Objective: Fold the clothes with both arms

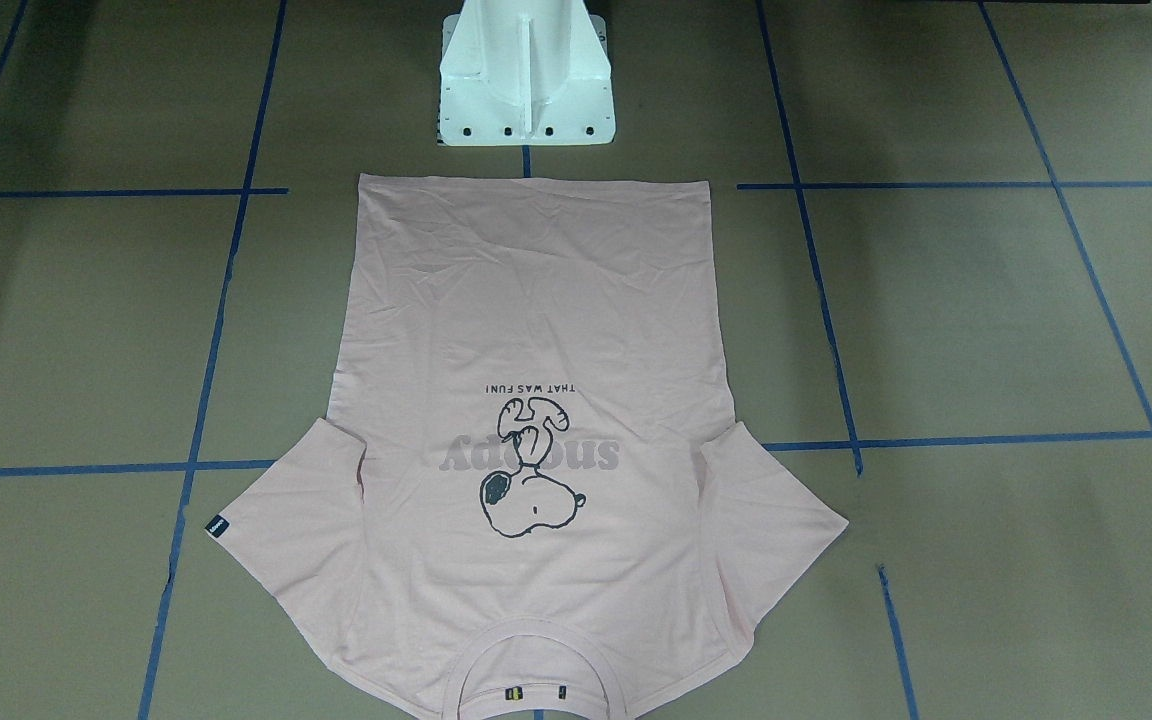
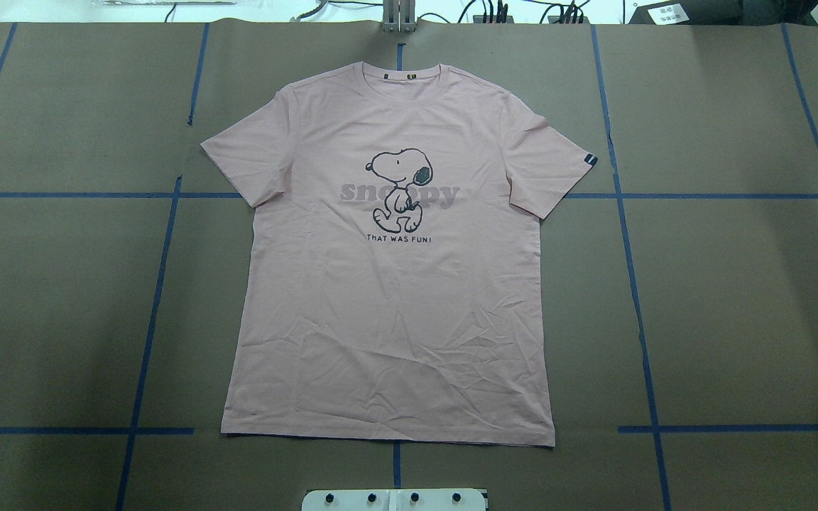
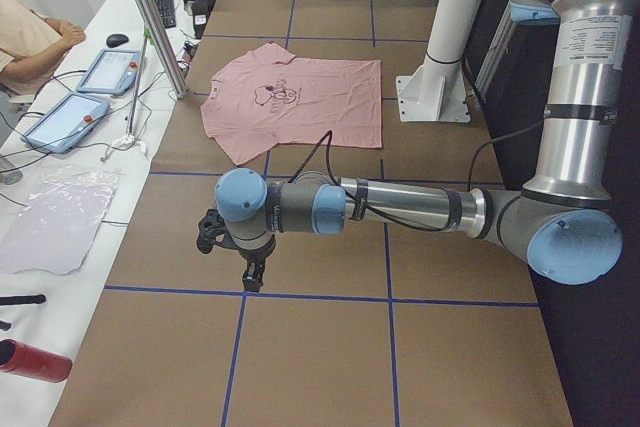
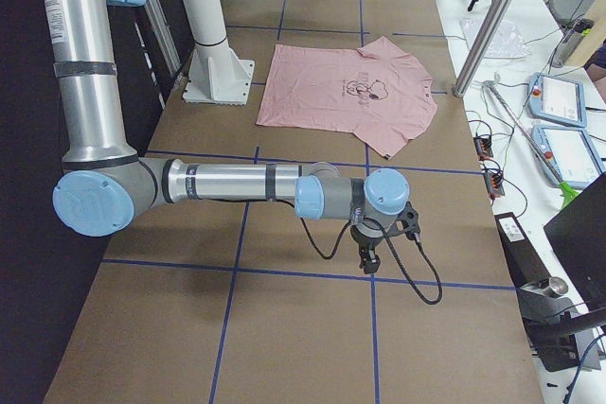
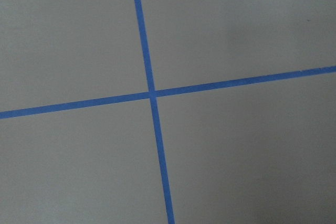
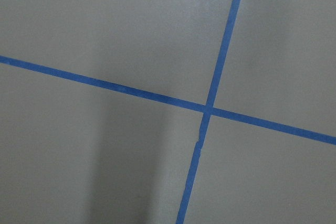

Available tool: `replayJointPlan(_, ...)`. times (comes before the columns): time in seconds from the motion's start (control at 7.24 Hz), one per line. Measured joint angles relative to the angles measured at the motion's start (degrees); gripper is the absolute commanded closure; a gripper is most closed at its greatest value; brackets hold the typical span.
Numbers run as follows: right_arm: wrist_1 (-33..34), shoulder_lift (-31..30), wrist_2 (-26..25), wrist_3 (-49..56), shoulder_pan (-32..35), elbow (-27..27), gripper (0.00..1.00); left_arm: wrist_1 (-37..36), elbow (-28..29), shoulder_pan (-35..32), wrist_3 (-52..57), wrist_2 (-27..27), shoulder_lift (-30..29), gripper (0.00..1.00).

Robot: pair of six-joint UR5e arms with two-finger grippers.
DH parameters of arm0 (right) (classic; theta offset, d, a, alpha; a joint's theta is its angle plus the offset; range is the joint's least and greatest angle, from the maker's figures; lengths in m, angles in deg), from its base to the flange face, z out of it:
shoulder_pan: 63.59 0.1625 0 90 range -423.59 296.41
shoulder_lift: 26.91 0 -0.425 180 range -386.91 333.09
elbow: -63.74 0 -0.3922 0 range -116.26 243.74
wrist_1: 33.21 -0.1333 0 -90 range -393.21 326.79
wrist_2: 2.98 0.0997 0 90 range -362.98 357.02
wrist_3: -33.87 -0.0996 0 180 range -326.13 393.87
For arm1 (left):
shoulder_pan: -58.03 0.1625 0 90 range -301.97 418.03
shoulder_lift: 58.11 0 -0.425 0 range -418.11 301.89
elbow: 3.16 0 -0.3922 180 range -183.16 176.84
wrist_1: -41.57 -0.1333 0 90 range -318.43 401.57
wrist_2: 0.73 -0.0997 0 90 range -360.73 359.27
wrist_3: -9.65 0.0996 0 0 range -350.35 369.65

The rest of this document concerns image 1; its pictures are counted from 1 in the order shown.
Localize pink Snoopy t-shirt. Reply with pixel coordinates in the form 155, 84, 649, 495
207, 176, 847, 719

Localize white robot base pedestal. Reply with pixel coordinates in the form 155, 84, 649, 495
435, 1, 617, 147

